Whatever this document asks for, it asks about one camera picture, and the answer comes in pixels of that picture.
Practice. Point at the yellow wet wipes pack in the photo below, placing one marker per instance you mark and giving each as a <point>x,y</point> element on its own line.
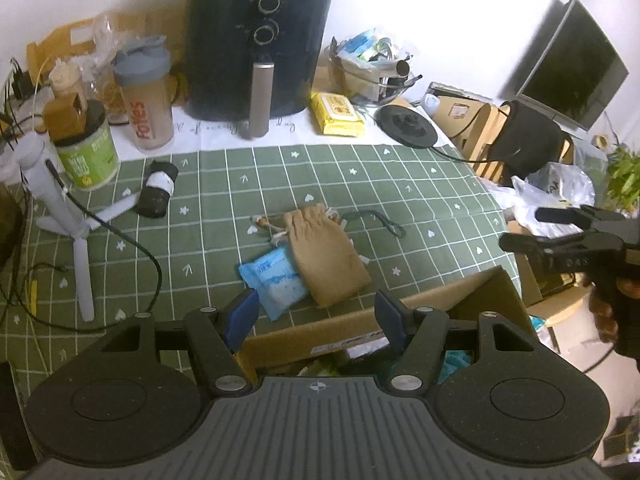
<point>337,115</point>

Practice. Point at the person's right hand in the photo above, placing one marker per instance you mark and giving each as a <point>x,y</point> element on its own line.
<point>602,310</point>

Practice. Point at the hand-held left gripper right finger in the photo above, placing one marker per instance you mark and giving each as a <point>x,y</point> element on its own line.
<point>387,317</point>

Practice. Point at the green potted plant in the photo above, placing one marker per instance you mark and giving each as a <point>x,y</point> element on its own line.
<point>625,175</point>

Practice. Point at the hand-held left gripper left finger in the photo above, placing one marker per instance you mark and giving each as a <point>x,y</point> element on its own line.
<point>241,316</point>

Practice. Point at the blue packet in bowl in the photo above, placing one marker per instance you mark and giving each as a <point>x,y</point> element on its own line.
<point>362,45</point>

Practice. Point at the teal yarn pompom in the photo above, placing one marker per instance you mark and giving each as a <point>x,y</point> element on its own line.
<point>457,365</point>

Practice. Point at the computer monitor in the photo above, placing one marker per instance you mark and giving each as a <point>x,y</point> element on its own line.
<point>575,65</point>

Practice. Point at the grey lidded shaker bottle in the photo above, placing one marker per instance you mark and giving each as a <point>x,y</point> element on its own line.
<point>145,110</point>

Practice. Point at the cardboard box with flaps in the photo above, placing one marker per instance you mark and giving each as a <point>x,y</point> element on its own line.
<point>555,310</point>

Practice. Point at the pale green packet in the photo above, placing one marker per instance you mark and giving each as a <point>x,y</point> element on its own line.
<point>320,367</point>

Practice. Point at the small labelled parcel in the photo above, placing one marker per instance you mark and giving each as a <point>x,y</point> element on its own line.
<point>457,102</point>

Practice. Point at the blue tissue pack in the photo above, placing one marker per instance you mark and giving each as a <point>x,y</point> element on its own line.
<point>275,280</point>

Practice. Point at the black plug adapter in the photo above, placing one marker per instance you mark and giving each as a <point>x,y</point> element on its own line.
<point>21,80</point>

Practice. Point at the tape roll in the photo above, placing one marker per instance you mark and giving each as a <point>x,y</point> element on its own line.
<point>601,142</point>

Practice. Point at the black kettle base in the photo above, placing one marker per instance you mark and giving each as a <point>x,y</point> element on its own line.
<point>406,125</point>

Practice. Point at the cardboard tube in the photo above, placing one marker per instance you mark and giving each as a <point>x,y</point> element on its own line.
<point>403,67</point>

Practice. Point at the dark bulky object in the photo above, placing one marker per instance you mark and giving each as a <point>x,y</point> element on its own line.
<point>10,225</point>

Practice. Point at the black roll with white label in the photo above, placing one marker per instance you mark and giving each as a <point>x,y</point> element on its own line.
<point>157,190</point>

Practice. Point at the brown paper bag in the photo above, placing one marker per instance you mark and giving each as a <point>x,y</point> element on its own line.
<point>55,42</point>

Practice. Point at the yellow marker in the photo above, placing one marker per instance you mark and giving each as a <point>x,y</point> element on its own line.
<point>33,297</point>

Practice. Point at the brown small bottle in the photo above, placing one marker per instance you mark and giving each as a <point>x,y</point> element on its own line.
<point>65,117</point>

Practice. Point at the green checked tablecloth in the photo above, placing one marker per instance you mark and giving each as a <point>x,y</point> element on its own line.
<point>425,200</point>

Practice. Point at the glass bowl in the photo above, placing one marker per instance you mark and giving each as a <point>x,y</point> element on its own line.
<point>360,91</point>

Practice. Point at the white plastic bag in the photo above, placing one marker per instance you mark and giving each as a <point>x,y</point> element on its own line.
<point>555,185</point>

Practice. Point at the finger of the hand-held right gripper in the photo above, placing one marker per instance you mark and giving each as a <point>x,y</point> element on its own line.
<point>560,255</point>
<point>560,214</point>

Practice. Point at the green labelled jar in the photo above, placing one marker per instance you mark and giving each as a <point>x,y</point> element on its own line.
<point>90,160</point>

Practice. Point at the black air fryer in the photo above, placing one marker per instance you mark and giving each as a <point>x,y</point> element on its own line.
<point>290,60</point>

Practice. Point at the white tripod stand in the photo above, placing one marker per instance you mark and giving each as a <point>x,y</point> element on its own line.
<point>47,195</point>

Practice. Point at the wooden chair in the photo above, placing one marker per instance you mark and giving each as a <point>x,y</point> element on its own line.
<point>480,125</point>

